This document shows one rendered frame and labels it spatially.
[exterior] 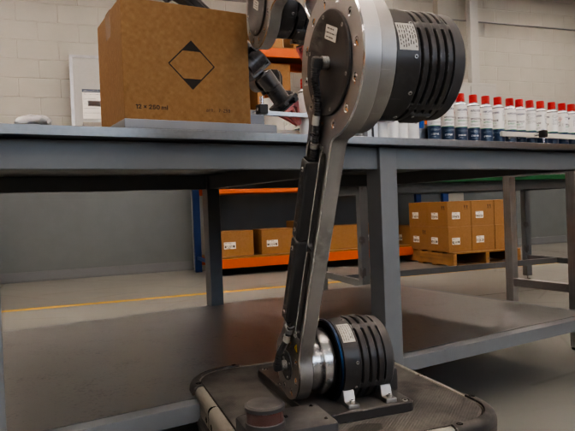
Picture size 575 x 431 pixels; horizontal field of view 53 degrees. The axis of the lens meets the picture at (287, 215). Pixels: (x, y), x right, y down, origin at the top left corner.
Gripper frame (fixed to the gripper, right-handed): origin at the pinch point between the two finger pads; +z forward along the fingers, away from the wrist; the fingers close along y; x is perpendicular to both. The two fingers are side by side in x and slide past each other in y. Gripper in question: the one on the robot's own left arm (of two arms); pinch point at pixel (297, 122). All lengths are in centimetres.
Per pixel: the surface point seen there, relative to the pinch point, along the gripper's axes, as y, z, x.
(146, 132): -46, -33, 59
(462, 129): -2, 48, -59
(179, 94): -41, -35, 45
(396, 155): -42.4, 14.8, 5.4
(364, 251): 103, 112, -48
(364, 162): -42.3, 9.4, 15.5
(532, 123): -2, 73, -96
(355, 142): -46.3, 1.8, 17.0
